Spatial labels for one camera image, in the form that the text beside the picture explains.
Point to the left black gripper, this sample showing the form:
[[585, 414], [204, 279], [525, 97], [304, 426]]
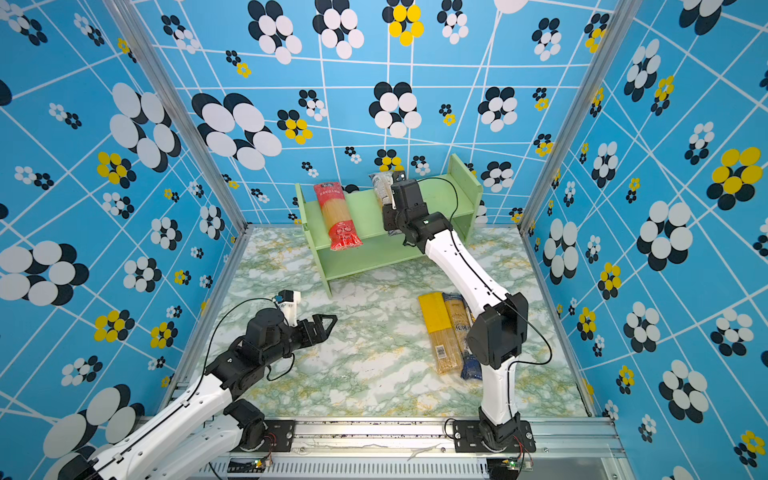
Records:
[[323, 333]]

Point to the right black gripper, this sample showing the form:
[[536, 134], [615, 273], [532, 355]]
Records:
[[389, 212]]

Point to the clear blue-label spaghetti package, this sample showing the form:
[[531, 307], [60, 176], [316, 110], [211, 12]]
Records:
[[382, 186]]

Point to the red spaghetti package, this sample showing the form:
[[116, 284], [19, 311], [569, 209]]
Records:
[[336, 216]]

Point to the yellow spaghetti package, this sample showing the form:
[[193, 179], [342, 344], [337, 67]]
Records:
[[441, 333]]

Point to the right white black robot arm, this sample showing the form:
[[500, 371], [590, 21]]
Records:
[[501, 319]]

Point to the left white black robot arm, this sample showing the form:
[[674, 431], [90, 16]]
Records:
[[211, 418]]

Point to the green two-tier wooden shelf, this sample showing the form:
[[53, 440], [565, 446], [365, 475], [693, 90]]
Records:
[[457, 194]]

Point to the left green circuit board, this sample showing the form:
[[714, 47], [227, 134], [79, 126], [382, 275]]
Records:
[[249, 466]]

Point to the green circuit board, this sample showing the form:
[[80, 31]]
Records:
[[504, 469], [249, 466]]

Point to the right green circuit board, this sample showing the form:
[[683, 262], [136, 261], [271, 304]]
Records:
[[504, 469]]

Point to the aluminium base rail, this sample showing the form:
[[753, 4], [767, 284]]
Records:
[[427, 448]]

